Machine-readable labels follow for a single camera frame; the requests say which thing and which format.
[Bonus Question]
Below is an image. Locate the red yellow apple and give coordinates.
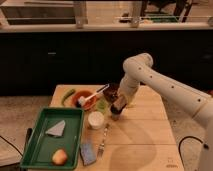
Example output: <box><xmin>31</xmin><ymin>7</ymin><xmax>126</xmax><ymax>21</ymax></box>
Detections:
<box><xmin>52</xmin><ymin>149</ymin><xmax>68</xmax><ymax>165</ymax></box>

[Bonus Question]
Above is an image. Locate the green plastic tray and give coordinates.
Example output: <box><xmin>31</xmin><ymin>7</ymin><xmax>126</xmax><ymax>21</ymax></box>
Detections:
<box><xmin>20</xmin><ymin>107</ymin><xmax>84</xmax><ymax>171</ymax></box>

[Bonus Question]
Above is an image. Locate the white dish brush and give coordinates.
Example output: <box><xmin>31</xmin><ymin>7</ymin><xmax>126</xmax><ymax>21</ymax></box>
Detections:
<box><xmin>76</xmin><ymin>84</ymin><xmax>109</xmax><ymax>107</ymax></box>

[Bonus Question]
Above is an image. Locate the silver fork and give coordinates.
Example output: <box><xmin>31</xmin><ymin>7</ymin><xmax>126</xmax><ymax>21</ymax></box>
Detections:
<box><xmin>97</xmin><ymin>123</ymin><xmax>110</xmax><ymax>157</ymax></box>

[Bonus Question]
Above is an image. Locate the black cable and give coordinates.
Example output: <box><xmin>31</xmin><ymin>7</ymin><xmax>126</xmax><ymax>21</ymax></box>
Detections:
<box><xmin>177</xmin><ymin>135</ymin><xmax>205</xmax><ymax>168</ymax></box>
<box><xmin>0</xmin><ymin>127</ymin><xmax>33</xmax><ymax>168</ymax></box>

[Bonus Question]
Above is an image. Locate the grey triangular cloth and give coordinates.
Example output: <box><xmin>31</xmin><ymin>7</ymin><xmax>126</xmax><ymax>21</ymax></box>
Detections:
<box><xmin>46</xmin><ymin>120</ymin><xmax>66</xmax><ymax>137</ymax></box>

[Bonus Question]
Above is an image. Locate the green pepper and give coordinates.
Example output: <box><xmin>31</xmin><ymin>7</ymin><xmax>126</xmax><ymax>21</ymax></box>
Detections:
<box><xmin>61</xmin><ymin>89</ymin><xmax>75</xmax><ymax>106</ymax></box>

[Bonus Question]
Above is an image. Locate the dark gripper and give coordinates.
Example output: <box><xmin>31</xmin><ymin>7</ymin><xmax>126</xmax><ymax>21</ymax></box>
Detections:
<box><xmin>110</xmin><ymin>95</ymin><xmax>127</xmax><ymax>121</ymax></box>

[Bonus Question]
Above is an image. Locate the white metal cup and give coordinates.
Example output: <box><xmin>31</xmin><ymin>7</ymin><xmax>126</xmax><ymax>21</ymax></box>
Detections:
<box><xmin>88</xmin><ymin>111</ymin><xmax>104</xmax><ymax>129</ymax></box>

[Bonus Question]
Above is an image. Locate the orange plate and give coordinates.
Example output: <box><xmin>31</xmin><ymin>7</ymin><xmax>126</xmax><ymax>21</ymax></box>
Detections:
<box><xmin>71</xmin><ymin>90</ymin><xmax>97</xmax><ymax>111</ymax></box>

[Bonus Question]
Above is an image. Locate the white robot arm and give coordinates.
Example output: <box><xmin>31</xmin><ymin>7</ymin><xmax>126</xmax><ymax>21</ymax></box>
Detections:
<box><xmin>110</xmin><ymin>53</ymin><xmax>213</xmax><ymax>171</ymax></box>

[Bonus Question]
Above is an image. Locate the blue sponge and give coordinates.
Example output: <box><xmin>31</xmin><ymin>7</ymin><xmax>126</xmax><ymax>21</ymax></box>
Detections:
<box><xmin>80</xmin><ymin>143</ymin><xmax>96</xmax><ymax>166</ymax></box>

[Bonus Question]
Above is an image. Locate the black cable right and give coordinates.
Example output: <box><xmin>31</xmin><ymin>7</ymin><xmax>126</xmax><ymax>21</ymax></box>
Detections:
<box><xmin>177</xmin><ymin>135</ymin><xmax>205</xmax><ymax>168</ymax></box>

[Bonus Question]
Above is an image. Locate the dark brown bowl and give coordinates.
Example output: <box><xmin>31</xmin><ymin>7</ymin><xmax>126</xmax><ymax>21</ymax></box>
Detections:
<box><xmin>103</xmin><ymin>83</ymin><xmax>119</xmax><ymax>103</ymax></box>

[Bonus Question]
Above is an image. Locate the black cable left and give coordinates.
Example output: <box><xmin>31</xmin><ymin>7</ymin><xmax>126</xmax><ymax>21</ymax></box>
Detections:
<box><xmin>0</xmin><ymin>127</ymin><xmax>33</xmax><ymax>168</ymax></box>

